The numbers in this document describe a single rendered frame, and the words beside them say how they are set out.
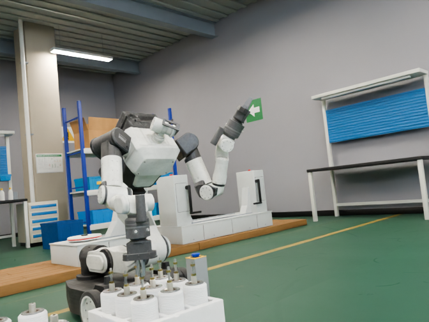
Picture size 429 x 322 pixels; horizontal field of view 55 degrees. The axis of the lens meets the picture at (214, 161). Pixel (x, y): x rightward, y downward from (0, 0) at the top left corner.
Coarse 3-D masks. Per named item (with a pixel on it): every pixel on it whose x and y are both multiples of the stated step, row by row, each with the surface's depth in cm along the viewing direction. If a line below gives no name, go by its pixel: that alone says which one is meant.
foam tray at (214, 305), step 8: (208, 296) 170; (208, 304) 159; (216, 304) 161; (88, 312) 166; (96, 312) 162; (184, 312) 151; (192, 312) 153; (200, 312) 156; (208, 312) 158; (216, 312) 161; (88, 320) 166; (96, 320) 161; (104, 320) 156; (112, 320) 151; (120, 320) 149; (128, 320) 150; (160, 320) 144; (168, 320) 146; (176, 320) 148; (184, 320) 151; (192, 320) 153; (200, 320) 155; (208, 320) 158; (216, 320) 160; (224, 320) 163
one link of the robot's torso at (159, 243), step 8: (120, 216) 211; (152, 216) 212; (152, 224) 211; (152, 232) 206; (152, 240) 202; (160, 240) 204; (152, 248) 199; (160, 248) 202; (168, 248) 205; (160, 256) 202
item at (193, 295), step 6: (204, 282) 165; (186, 288) 161; (192, 288) 160; (198, 288) 160; (204, 288) 162; (186, 294) 161; (192, 294) 160; (198, 294) 160; (204, 294) 162; (186, 300) 161; (192, 300) 160; (198, 300) 160; (204, 300) 161
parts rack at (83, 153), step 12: (168, 108) 775; (72, 120) 667; (72, 156) 690; (84, 156) 643; (84, 168) 641; (84, 180) 638; (72, 192) 670; (84, 192) 639; (96, 192) 650; (72, 204) 678; (72, 216) 675; (156, 216) 724; (84, 228) 690; (96, 228) 643
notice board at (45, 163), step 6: (36, 156) 740; (42, 156) 747; (48, 156) 754; (54, 156) 762; (60, 156) 770; (36, 162) 738; (42, 162) 745; (48, 162) 753; (54, 162) 761; (60, 162) 768; (36, 168) 737; (42, 168) 744; (48, 168) 751; (54, 168) 760; (60, 168) 767
